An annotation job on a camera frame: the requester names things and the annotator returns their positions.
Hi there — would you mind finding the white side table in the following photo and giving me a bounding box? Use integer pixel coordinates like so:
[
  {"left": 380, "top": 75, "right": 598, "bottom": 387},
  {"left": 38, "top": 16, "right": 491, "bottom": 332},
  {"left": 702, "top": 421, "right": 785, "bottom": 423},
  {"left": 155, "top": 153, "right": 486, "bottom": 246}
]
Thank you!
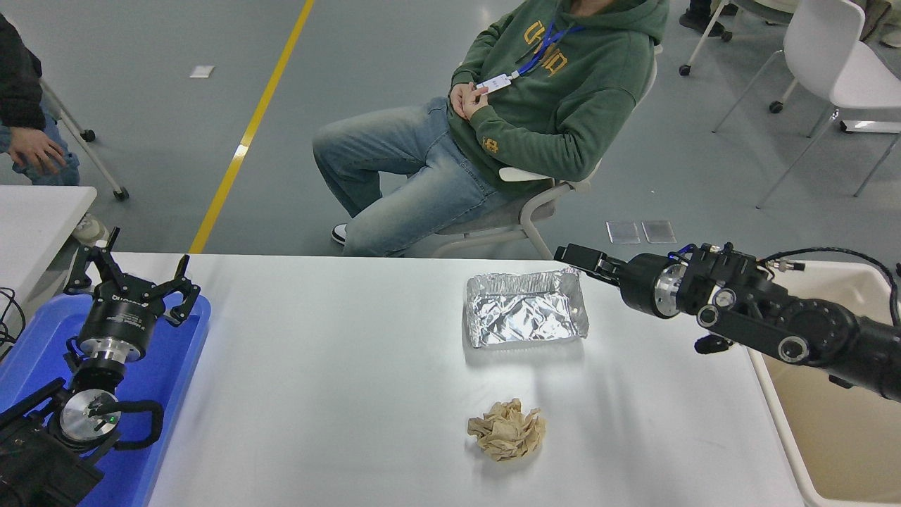
[{"left": 0, "top": 186, "right": 98, "bottom": 311}]

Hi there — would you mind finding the black cable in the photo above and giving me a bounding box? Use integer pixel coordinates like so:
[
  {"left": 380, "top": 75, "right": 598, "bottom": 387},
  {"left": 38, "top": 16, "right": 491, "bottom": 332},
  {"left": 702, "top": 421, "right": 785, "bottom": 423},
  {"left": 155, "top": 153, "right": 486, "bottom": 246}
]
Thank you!
[{"left": 0, "top": 287, "right": 27, "bottom": 361}]

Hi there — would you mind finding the large pale bin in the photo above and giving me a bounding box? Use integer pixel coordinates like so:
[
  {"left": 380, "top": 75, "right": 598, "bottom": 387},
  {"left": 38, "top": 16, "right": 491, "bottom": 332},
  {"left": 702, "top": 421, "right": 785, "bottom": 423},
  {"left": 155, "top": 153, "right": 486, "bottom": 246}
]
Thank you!
[{"left": 746, "top": 261, "right": 901, "bottom": 507}]

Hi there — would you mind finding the person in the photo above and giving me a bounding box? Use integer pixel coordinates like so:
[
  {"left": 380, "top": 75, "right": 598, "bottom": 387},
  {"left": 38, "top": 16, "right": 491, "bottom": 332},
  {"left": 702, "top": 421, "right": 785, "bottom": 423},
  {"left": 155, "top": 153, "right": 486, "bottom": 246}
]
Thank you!
[
  {"left": 312, "top": 0, "right": 671, "bottom": 257},
  {"left": 862, "top": 0, "right": 901, "bottom": 49},
  {"left": 679, "top": 0, "right": 738, "bottom": 37},
  {"left": 0, "top": 13, "right": 108, "bottom": 244}
]

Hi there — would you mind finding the person's hand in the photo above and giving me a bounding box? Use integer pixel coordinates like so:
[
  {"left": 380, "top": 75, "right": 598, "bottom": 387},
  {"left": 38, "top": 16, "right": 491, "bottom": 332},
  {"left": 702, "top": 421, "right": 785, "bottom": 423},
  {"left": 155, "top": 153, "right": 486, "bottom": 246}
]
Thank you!
[{"left": 7, "top": 127, "right": 68, "bottom": 175}]

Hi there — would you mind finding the blue lanyard with badge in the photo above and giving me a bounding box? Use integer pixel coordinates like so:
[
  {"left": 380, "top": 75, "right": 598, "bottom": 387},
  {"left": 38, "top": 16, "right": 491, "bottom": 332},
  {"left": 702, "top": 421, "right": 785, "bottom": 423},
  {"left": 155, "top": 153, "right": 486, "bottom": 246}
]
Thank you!
[{"left": 477, "top": 21, "right": 586, "bottom": 92}]

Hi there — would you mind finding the crumpled tan paper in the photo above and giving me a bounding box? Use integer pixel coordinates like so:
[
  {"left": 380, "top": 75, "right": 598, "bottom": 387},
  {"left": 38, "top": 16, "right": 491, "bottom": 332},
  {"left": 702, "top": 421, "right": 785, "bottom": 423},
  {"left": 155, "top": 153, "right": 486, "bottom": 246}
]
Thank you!
[{"left": 467, "top": 399, "right": 548, "bottom": 463}]

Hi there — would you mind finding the person's left hand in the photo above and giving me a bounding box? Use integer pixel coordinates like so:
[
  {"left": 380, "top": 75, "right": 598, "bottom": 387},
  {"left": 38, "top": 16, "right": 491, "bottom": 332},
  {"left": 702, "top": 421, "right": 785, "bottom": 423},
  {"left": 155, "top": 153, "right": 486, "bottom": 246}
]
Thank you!
[{"left": 463, "top": 86, "right": 491, "bottom": 120}]

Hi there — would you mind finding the silver foil tray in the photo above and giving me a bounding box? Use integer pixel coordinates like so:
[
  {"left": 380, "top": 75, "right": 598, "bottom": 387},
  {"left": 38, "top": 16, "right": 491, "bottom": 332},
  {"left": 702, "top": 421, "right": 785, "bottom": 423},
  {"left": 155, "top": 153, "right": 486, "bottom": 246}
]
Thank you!
[{"left": 463, "top": 266, "right": 589, "bottom": 349}]

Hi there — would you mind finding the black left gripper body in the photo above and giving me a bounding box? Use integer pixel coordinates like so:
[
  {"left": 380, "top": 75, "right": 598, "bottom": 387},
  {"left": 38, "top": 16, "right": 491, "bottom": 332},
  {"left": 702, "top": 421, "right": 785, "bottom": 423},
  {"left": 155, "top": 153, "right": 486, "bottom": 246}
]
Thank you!
[{"left": 76, "top": 292, "right": 168, "bottom": 353}]

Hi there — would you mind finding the metal chair frame with casters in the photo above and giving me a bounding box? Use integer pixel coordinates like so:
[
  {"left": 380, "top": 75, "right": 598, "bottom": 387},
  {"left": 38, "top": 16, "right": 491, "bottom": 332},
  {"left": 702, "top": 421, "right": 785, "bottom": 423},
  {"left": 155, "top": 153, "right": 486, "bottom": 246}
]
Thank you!
[{"left": 39, "top": 79, "right": 130, "bottom": 202}]

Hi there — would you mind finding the white shell chair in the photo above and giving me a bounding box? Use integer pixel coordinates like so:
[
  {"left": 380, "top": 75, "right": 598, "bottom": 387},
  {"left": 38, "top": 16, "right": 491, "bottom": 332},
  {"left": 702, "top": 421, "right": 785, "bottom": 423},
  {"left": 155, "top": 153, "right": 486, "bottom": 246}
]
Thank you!
[{"left": 711, "top": 0, "right": 901, "bottom": 209}]

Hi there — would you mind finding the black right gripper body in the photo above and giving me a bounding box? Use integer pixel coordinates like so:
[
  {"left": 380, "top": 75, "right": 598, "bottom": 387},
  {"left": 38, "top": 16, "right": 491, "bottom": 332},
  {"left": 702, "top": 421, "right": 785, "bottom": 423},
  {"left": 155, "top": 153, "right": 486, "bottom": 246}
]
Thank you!
[{"left": 619, "top": 253, "right": 671, "bottom": 319}]

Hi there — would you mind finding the grey white chair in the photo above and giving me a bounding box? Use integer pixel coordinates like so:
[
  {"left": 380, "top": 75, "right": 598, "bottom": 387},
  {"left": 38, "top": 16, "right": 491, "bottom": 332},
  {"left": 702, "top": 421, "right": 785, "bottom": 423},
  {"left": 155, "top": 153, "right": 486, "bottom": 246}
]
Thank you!
[{"left": 401, "top": 44, "right": 664, "bottom": 260}]

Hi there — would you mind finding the blue plastic tray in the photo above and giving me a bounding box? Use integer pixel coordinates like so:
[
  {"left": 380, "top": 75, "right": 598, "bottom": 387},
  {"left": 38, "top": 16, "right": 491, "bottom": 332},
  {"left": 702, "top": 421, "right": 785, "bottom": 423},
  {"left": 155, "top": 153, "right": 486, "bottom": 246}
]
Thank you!
[{"left": 0, "top": 292, "right": 212, "bottom": 507}]

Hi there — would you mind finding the chair with black casters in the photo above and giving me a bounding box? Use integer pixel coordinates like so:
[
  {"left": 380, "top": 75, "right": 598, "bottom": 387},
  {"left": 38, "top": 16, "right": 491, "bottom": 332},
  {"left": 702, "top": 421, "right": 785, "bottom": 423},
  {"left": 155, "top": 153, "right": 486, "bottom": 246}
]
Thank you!
[{"left": 678, "top": 0, "right": 803, "bottom": 115}]

